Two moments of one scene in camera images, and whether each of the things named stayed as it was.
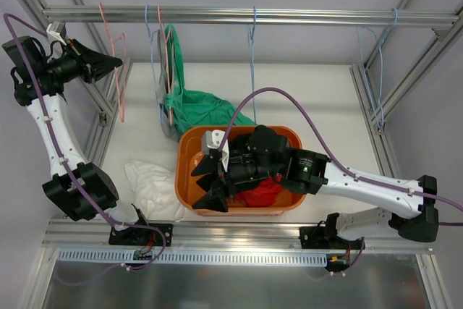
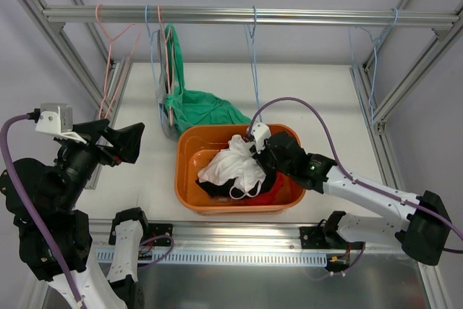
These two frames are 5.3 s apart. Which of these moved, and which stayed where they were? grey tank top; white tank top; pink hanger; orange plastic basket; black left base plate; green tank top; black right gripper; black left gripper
Moved: white tank top; pink hanger; black left gripper; black right gripper
Stayed: orange plastic basket; grey tank top; black left base plate; green tank top
